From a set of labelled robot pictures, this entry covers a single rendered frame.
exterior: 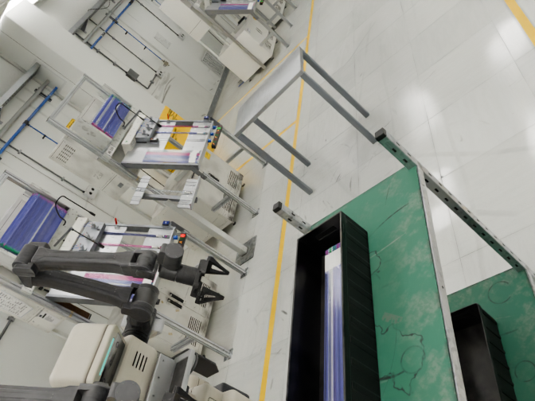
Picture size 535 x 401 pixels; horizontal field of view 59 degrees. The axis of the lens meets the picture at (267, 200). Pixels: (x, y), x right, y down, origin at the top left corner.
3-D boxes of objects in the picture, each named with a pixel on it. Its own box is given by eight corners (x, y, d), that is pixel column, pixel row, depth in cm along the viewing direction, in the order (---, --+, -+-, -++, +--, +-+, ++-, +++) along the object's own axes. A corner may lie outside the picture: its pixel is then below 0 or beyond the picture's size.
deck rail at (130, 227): (177, 232, 363) (175, 226, 359) (176, 234, 362) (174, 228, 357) (89, 227, 371) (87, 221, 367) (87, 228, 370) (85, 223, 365)
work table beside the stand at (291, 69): (377, 141, 349) (300, 69, 318) (309, 195, 382) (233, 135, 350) (369, 112, 385) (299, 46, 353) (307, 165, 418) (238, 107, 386)
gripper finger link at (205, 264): (232, 261, 149) (204, 253, 148) (228, 279, 143) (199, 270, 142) (228, 274, 153) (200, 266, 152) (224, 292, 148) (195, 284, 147)
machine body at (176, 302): (223, 287, 405) (163, 251, 381) (205, 364, 354) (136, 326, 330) (180, 314, 442) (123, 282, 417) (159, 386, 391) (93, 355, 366)
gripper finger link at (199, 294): (229, 278, 143) (199, 270, 142) (225, 297, 138) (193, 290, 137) (224, 291, 148) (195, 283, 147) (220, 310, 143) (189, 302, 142)
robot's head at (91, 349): (62, 407, 141) (41, 383, 132) (88, 344, 157) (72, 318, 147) (107, 410, 140) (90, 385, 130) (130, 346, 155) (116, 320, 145)
